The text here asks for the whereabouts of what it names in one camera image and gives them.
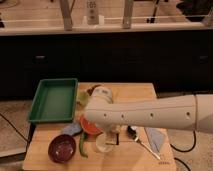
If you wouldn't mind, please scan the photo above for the green leafy vegetable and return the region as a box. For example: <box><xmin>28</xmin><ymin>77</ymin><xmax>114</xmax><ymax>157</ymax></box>
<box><xmin>77</xmin><ymin>91</ymin><xmax>90</xmax><ymax>106</ymax></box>

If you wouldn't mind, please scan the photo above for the green chili pepper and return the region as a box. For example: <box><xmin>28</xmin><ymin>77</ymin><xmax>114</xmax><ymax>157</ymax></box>
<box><xmin>79</xmin><ymin>131</ymin><xmax>88</xmax><ymax>158</ymax></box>

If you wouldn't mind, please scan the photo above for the brown grapes bunch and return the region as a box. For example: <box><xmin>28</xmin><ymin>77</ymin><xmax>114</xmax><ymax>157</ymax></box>
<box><xmin>87</xmin><ymin>84</ymin><xmax>101</xmax><ymax>95</ymax></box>

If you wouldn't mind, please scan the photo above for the blue sponge cloth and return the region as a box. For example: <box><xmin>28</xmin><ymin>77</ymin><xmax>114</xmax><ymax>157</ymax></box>
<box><xmin>61</xmin><ymin>122</ymin><xmax>82</xmax><ymax>136</ymax></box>

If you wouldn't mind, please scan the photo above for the orange bowl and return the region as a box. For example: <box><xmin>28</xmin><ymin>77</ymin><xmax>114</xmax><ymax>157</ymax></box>
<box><xmin>80</xmin><ymin>115</ymin><xmax>101</xmax><ymax>135</ymax></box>

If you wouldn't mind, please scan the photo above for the black cable left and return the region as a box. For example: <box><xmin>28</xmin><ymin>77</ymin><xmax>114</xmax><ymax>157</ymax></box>
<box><xmin>0</xmin><ymin>113</ymin><xmax>30</xmax><ymax>144</ymax></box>

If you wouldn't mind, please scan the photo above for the green plastic tray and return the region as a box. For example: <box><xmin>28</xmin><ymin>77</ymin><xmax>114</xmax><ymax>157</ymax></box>
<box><xmin>28</xmin><ymin>78</ymin><xmax>78</xmax><ymax>124</ymax></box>

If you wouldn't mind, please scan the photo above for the white paper cup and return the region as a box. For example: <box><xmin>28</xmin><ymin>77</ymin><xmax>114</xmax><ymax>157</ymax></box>
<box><xmin>96</xmin><ymin>133</ymin><xmax>114</xmax><ymax>153</ymax></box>

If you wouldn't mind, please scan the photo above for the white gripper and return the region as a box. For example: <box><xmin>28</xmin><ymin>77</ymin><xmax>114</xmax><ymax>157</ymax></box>
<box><xmin>100</xmin><ymin>124</ymin><xmax>121</xmax><ymax>145</ymax></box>

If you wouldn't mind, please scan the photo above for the blue folded cloth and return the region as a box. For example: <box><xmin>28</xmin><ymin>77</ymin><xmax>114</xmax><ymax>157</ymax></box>
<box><xmin>144</xmin><ymin>127</ymin><xmax>165</xmax><ymax>153</ymax></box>

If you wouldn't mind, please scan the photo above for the white remote on shelf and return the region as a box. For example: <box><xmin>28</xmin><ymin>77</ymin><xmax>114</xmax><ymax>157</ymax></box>
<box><xmin>86</xmin><ymin>0</ymin><xmax>99</xmax><ymax>25</ymax></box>

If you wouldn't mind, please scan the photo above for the black cable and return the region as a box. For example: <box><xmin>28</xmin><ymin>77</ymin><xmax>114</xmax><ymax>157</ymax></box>
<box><xmin>0</xmin><ymin>113</ymin><xmax>30</xmax><ymax>144</ymax></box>
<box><xmin>169</xmin><ymin>130</ymin><xmax>198</xmax><ymax>154</ymax></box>

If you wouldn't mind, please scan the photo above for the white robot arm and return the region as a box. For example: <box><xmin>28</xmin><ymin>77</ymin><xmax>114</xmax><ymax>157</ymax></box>
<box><xmin>84</xmin><ymin>86</ymin><xmax>213</xmax><ymax>145</ymax></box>

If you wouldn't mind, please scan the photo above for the metal spoon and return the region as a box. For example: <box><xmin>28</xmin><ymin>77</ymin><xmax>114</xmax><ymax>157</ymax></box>
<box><xmin>127</xmin><ymin>126</ymin><xmax>160</xmax><ymax>160</ymax></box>

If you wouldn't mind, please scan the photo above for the black cable right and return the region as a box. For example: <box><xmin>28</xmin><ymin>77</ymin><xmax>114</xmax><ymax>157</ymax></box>
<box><xmin>169</xmin><ymin>130</ymin><xmax>198</xmax><ymax>154</ymax></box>

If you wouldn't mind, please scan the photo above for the dark purple bowl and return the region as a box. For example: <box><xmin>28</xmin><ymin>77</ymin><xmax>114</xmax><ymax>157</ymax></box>
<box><xmin>48</xmin><ymin>134</ymin><xmax>76</xmax><ymax>163</ymax></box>

